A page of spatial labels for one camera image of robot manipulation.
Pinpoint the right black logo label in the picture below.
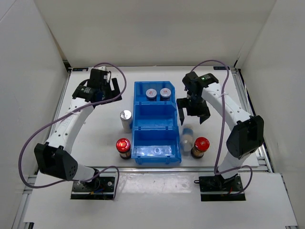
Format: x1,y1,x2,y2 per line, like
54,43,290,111
213,66,230,71

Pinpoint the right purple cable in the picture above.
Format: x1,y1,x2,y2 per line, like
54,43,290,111
189,59,253,196

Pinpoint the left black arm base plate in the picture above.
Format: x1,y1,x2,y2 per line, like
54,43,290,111
70,173,117,200

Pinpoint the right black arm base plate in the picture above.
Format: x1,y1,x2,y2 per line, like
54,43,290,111
194,175,246,202

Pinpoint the white-lid spice jar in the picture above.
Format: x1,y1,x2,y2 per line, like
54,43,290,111
160,88,172,101
145,88,157,102

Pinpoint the red-lid sauce jar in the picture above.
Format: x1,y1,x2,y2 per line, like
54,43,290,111
191,137,210,159
116,138,131,160

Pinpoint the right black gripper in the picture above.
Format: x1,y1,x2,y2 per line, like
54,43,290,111
176,94,211,125

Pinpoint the left red-lid sauce jar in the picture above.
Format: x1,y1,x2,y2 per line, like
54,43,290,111
116,138,131,160

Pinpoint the left black logo label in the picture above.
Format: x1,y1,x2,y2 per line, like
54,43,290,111
72,67,89,72

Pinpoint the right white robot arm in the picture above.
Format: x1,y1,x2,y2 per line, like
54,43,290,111
176,72,264,191

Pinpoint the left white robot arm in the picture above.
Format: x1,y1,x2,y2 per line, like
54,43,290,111
34,66,122,191

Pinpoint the right red-lid sauce jar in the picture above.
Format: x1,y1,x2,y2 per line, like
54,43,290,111
191,137,210,159

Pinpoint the near blue storage bin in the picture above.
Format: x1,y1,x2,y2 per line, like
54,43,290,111
131,127,182,165

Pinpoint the silver-lid blue-label bottle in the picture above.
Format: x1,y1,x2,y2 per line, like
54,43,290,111
180,125,193,156
120,110,133,133

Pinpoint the black logo label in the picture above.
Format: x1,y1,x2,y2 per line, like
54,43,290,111
213,66,230,71
72,67,89,72

